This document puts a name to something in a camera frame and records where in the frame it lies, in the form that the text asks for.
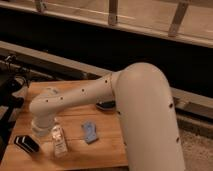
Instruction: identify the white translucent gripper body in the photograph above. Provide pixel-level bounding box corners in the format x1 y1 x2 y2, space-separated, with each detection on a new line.
31 117 55 137

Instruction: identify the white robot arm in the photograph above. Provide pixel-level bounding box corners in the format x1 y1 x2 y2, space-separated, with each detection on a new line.
29 63 186 171

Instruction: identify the black white striped eraser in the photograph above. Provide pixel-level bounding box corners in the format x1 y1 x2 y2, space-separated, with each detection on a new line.
14 135 40 153

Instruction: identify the clear plastic bottle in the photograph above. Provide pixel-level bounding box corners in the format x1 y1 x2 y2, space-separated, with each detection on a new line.
51 124 68 157

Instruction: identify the translucent plastic cup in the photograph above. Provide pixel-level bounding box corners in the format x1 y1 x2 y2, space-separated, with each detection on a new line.
44 87 59 95

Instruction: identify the black equipment stand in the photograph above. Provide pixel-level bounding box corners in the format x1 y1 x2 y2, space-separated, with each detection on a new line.
0 55 29 161

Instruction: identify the blue sponge cloth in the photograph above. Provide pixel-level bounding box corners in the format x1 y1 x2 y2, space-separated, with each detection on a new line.
82 121 99 144

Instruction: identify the black round bowl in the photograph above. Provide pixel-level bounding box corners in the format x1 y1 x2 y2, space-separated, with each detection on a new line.
96 101 116 111

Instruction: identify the metal window railing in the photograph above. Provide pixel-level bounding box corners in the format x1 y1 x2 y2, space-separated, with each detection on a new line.
0 0 213 48

